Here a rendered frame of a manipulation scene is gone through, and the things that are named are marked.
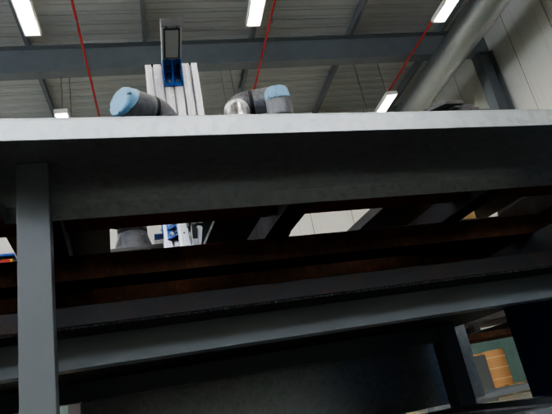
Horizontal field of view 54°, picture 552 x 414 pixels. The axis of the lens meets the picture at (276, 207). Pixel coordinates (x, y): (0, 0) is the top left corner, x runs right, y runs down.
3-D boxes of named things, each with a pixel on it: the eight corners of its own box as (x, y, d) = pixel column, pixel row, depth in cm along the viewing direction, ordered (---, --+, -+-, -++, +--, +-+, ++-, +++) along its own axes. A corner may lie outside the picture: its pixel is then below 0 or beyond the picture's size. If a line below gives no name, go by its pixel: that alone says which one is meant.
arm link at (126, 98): (119, 234, 208) (164, 99, 201) (83, 230, 198) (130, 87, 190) (106, 223, 217) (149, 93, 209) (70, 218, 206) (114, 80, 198)
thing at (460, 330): (485, 396, 185) (455, 296, 198) (84, 480, 146) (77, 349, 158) (479, 397, 189) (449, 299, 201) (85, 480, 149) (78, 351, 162)
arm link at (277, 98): (288, 96, 166) (288, 80, 158) (295, 126, 162) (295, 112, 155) (263, 100, 166) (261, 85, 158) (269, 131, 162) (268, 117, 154)
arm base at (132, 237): (116, 263, 215) (114, 240, 219) (154, 258, 219) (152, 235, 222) (112, 251, 202) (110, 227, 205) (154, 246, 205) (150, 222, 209)
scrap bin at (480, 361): (501, 406, 611) (485, 354, 632) (474, 412, 591) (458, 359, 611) (462, 411, 661) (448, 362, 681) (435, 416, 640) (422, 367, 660)
